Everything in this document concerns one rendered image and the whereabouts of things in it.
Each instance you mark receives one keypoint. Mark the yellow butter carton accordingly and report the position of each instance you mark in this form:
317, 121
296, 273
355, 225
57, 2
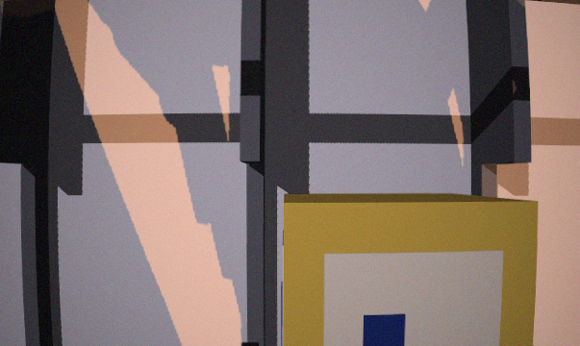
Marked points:
408, 269

